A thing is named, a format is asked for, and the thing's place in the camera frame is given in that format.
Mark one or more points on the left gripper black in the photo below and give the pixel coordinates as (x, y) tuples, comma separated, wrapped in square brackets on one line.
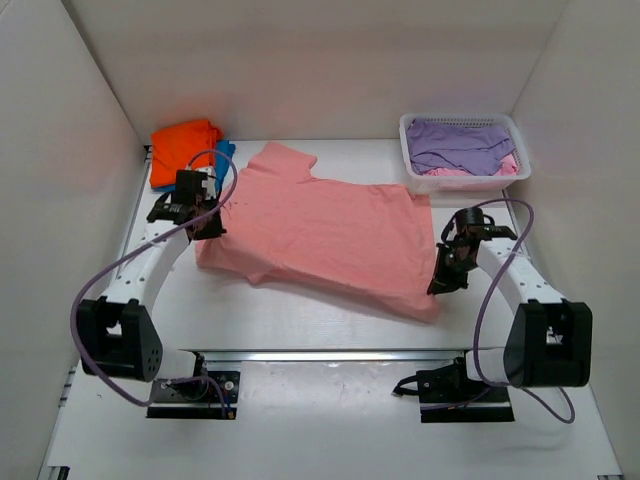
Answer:
[(214, 229)]

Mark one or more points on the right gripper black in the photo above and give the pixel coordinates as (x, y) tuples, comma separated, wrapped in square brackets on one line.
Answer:
[(442, 281)]

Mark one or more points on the salmon pink t-shirt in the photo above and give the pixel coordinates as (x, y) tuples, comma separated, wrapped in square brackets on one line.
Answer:
[(373, 242)]

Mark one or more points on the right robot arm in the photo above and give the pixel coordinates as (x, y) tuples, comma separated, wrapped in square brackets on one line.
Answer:
[(550, 338)]

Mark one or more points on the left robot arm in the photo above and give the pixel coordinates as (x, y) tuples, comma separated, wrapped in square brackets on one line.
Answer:
[(116, 329)]

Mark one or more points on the folded orange t-shirt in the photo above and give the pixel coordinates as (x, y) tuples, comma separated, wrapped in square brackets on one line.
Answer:
[(174, 146)]

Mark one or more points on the folded blue t-shirt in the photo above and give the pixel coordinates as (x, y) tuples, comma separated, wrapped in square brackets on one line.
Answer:
[(225, 151)]

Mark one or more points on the white plastic basket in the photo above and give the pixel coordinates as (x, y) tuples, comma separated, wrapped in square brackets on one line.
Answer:
[(428, 184)]

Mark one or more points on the pink t-shirt in basket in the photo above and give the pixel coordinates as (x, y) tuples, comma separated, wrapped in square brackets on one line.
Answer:
[(507, 166)]

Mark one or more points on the purple t-shirt in basket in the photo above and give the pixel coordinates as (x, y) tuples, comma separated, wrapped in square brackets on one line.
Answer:
[(433, 144)]

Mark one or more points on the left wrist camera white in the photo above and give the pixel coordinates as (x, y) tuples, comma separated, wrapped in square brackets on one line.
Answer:
[(209, 182)]

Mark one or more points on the left aluminium rail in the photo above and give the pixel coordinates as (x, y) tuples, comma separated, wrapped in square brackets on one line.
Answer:
[(142, 185)]

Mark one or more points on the aluminium rail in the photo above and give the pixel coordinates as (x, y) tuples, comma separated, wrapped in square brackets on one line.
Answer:
[(331, 355), (142, 185)]

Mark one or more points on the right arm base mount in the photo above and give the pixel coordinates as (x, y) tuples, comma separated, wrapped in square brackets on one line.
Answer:
[(447, 395)]

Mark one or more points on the front aluminium rail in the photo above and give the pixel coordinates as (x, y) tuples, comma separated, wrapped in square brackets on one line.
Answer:
[(331, 355)]

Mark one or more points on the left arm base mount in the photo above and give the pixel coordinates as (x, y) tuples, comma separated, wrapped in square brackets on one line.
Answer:
[(217, 399)]

